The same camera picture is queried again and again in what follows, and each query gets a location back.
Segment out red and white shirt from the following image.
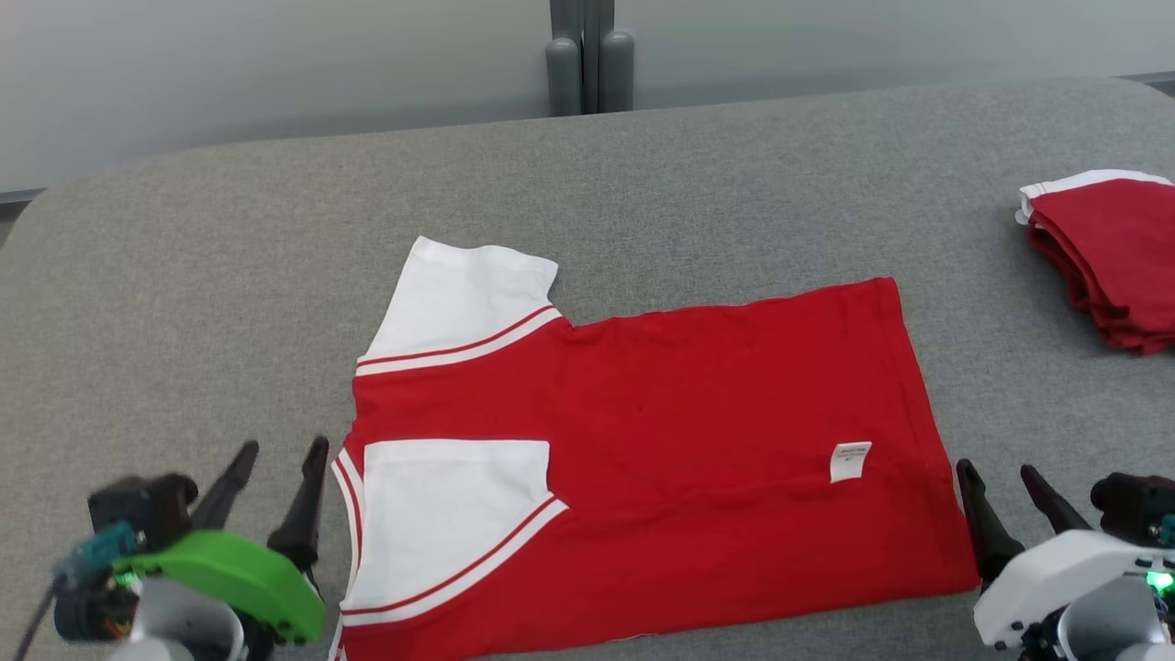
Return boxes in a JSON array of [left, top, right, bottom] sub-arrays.
[[329, 235, 982, 661]]

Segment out grey partition post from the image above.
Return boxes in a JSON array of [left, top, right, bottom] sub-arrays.
[[545, 0, 636, 118]]

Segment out red shorts with white stripe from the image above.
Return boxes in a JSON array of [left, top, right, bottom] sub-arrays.
[[1014, 169, 1175, 356]]

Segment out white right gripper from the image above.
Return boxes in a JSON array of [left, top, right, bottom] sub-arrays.
[[955, 458, 1175, 653]]

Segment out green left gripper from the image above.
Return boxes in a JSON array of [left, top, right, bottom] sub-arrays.
[[110, 435, 330, 644]]

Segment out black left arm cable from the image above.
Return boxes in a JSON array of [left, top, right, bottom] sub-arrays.
[[9, 521, 144, 661]]

